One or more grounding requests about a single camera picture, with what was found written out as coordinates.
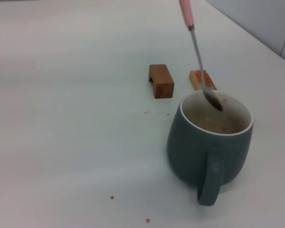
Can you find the grey ceramic cup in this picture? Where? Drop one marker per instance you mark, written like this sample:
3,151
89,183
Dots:
190,154

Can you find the dark arched wooden block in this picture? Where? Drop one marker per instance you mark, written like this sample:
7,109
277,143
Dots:
162,83

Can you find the light stained wooden block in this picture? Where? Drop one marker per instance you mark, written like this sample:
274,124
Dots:
196,78

